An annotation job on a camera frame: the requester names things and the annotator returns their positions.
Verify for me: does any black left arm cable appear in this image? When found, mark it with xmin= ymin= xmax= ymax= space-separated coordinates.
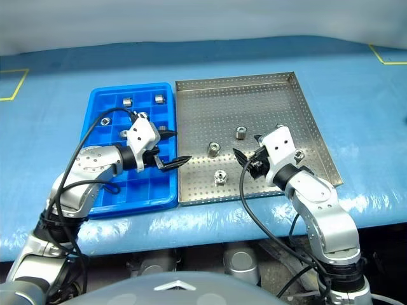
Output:
xmin=47 ymin=107 xmax=138 ymax=296

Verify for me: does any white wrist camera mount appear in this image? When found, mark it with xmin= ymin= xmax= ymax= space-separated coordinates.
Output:
xmin=259 ymin=124 xmax=302 ymax=187
xmin=126 ymin=116 xmax=162 ymax=173

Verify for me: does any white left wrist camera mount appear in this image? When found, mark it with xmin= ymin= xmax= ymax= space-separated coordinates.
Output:
xmin=126 ymin=116 xmax=162 ymax=173

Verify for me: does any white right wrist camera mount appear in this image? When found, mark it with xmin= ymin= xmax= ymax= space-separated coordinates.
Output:
xmin=259 ymin=124 xmax=302 ymax=187

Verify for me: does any blue compartment tray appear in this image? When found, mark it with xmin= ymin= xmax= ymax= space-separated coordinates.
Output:
xmin=77 ymin=82 xmax=179 ymax=220

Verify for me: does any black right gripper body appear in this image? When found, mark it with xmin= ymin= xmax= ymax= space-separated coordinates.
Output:
xmin=246 ymin=146 xmax=271 ymax=180

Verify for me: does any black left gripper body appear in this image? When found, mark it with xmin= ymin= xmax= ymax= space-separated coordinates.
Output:
xmin=142 ymin=146 xmax=160 ymax=168

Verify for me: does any pale plastic sheet curtain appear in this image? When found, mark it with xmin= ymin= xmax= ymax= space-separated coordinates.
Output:
xmin=0 ymin=0 xmax=407 ymax=57

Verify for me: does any perforated metal tray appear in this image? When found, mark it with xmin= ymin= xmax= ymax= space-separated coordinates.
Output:
xmin=174 ymin=71 xmax=345 ymax=207

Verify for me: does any grey robot torso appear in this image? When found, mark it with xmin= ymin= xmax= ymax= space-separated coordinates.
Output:
xmin=72 ymin=269 xmax=265 ymax=305

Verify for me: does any silver rounded cylinder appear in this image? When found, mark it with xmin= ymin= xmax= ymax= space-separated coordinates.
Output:
xmin=222 ymin=246 xmax=261 ymax=285
xmin=127 ymin=250 xmax=179 ymax=277

